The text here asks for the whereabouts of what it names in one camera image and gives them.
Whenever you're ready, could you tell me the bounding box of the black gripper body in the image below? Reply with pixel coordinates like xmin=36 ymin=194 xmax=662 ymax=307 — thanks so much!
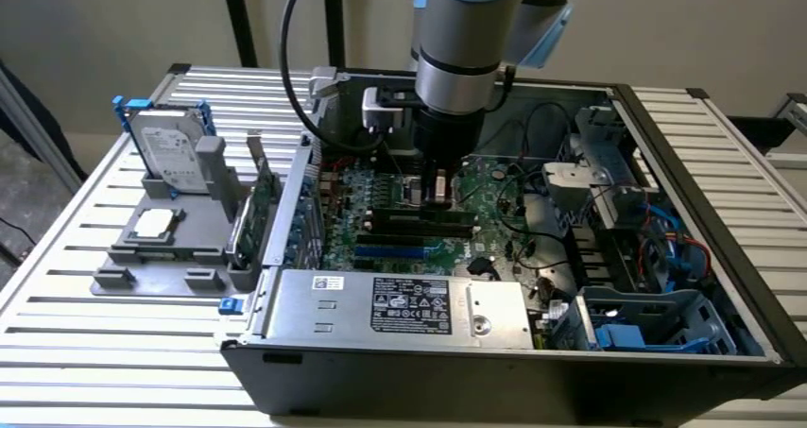
xmin=413 ymin=108 xmax=486 ymax=174

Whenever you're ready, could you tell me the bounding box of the green RAM stick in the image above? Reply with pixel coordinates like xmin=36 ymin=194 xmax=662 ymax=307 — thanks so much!
xmin=381 ymin=208 xmax=475 ymax=225

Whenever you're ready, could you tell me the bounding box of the black RAM slot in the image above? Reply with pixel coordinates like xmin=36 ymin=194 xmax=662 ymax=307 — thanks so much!
xmin=357 ymin=231 xmax=470 ymax=250
xmin=367 ymin=217 xmax=475 ymax=239

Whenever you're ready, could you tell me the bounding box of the blue expansion slot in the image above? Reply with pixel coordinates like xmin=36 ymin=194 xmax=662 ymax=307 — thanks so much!
xmin=355 ymin=245 xmax=426 ymax=261

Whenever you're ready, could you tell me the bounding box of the green motherboard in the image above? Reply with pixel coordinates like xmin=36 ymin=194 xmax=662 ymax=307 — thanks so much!
xmin=313 ymin=152 xmax=547 ymax=285

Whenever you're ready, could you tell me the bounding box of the grey metal disk bay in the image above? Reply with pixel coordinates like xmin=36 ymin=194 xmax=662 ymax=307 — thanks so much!
xmin=541 ymin=105 xmax=665 ymax=233

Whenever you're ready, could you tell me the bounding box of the grey power supply unit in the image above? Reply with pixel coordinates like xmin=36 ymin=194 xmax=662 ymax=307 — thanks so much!
xmin=261 ymin=268 xmax=539 ymax=351

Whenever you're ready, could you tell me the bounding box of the green graphics card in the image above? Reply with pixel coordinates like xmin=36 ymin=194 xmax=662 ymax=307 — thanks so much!
xmin=229 ymin=128 xmax=285 ymax=269

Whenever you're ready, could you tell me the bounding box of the blue disk caddy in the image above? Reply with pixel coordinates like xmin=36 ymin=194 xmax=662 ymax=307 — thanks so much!
xmin=111 ymin=95 xmax=219 ymax=198

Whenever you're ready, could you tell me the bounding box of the silver hard disk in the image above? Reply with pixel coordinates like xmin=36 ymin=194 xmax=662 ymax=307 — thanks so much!
xmin=131 ymin=109 xmax=214 ymax=196

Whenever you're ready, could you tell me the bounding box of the black open PC case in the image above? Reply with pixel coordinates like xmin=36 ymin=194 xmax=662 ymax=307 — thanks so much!
xmin=219 ymin=65 xmax=807 ymax=419

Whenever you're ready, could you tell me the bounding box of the grey drive cage blue latch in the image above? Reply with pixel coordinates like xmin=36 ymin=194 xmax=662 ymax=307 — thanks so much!
xmin=574 ymin=284 xmax=741 ymax=354

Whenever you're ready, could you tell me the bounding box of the silver CPU chip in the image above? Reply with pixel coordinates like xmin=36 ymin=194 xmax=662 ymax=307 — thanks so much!
xmin=134 ymin=208 xmax=177 ymax=236

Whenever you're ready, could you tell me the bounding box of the grey parts rack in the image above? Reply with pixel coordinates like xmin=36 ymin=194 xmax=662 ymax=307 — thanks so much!
xmin=90 ymin=137 xmax=285 ymax=300

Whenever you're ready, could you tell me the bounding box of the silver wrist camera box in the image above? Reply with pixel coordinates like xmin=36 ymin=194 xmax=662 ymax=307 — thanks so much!
xmin=361 ymin=87 xmax=406 ymax=132

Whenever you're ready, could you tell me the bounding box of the black wire loop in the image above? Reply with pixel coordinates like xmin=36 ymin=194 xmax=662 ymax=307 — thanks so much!
xmin=518 ymin=101 xmax=575 ymax=174

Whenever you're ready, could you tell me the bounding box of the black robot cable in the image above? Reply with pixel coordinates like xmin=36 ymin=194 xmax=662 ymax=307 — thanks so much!
xmin=281 ymin=0 xmax=387 ymax=151

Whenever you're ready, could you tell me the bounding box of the black stand post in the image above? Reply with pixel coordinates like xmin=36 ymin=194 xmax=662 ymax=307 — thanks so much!
xmin=218 ymin=0 xmax=262 ymax=69
xmin=322 ymin=0 xmax=351 ymax=70

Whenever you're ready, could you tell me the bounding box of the blue wire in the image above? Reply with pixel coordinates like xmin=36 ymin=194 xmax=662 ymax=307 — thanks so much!
xmin=635 ymin=199 xmax=689 ymax=278

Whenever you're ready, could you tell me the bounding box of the red wire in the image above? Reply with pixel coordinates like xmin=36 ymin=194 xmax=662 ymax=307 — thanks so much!
xmin=637 ymin=236 xmax=713 ymax=287

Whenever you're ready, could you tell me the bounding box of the aluminium frame side table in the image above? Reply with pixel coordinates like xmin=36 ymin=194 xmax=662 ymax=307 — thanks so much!
xmin=725 ymin=93 xmax=807 ymax=170

